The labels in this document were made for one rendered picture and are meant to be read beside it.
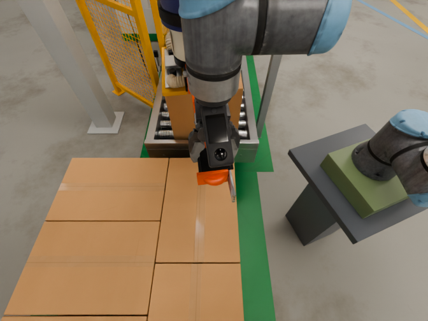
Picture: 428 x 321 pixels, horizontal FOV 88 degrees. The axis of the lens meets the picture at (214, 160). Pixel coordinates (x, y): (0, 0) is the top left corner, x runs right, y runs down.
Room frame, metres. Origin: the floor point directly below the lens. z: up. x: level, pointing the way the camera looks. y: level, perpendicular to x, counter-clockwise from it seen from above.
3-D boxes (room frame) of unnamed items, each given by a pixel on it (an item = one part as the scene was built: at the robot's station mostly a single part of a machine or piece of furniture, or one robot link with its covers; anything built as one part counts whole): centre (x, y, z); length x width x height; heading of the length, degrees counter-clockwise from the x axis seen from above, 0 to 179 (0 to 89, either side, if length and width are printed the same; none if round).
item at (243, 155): (0.86, 0.08, 0.47); 0.70 x 0.03 x 0.15; 90
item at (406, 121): (0.54, -0.72, 1.03); 0.17 x 0.15 x 0.18; 2
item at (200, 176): (0.31, 0.01, 1.20); 0.08 x 0.07 x 0.05; 8
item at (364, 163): (0.56, -0.71, 0.89); 0.19 x 0.19 x 0.10
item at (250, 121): (2.04, -0.25, 0.50); 2.31 x 0.05 x 0.19; 0
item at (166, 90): (0.89, 0.18, 1.10); 0.34 x 0.10 x 0.05; 8
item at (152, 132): (2.04, 0.40, 0.50); 2.31 x 0.05 x 0.19; 0
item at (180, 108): (1.22, 0.06, 0.75); 0.60 x 0.40 x 0.40; 2
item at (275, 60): (1.44, -0.42, 0.50); 0.07 x 0.07 x 1.00; 0
